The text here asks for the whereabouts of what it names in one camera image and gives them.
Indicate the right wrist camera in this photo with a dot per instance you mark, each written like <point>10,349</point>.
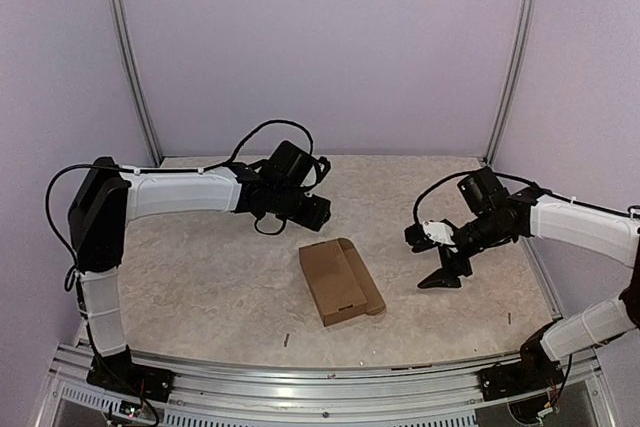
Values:
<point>424,236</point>

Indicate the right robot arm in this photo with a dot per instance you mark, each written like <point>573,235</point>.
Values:
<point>502,217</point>

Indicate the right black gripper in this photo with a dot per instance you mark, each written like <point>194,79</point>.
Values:
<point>447,276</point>

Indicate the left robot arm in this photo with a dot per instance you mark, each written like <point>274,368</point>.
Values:
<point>111,196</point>

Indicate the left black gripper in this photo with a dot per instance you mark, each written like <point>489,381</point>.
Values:
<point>317,217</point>

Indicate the aluminium frame post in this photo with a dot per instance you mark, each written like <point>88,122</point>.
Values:
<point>130,67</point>
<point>525,17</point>

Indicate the left aluminium frame post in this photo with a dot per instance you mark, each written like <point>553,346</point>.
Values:
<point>130,67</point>

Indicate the brown cardboard box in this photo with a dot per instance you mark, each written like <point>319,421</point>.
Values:
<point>339,281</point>

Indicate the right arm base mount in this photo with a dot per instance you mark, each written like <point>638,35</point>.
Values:
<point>507,380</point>

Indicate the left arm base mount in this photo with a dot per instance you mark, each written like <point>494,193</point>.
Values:
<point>146,382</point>

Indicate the right aluminium frame post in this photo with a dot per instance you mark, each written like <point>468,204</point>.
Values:
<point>525,17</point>

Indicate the front aluminium rail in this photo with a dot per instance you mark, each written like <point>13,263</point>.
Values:
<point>218,394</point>

